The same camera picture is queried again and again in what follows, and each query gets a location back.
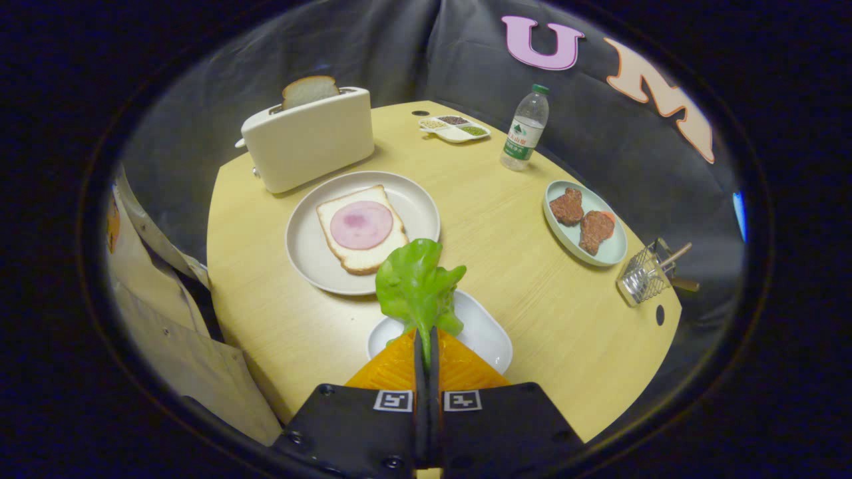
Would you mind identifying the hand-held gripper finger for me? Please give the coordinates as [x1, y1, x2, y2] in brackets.
[272, 326, 432, 479]
[429, 326, 586, 479]

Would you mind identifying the green lettuce leaf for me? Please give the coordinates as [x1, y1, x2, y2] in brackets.
[375, 238, 468, 363]

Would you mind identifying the plain bread slice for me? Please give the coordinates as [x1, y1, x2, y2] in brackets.
[281, 75, 341, 111]

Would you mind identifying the small white rounded plate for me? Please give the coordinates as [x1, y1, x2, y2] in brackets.
[367, 289, 514, 375]

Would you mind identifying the bread slice under ham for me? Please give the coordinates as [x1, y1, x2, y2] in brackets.
[316, 184, 409, 276]

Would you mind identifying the pink ham slice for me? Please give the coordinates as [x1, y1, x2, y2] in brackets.
[329, 200, 395, 251]

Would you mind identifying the large beige round plate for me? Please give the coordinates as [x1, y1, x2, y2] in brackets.
[285, 171, 441, 296]

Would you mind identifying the pale green round plate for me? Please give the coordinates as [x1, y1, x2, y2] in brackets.
[543, 180, 628, 267]

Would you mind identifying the brown meat piece reddish edge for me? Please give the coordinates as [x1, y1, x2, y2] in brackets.
[578, 210, 616, 256]

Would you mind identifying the brown meat piece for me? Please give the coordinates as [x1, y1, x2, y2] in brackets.
[550, 188, 585, 226]

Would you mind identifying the beige cloth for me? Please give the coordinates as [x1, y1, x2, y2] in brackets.
[105, 163, 284, 448]

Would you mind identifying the white divided bean dish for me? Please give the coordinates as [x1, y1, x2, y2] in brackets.
[418, 114, 492, 144]

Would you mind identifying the cream white toaster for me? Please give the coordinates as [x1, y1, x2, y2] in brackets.
[234, 86, 375, 195]

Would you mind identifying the light wooden stick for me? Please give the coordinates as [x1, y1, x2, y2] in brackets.
[659, 242, 693, 267]

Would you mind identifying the clear plastic water bottle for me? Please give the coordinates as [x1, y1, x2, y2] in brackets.
[500, 84, 550, 172]

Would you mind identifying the black backdrop cloth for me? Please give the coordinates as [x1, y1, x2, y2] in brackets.
[120, 0, 749, 400]

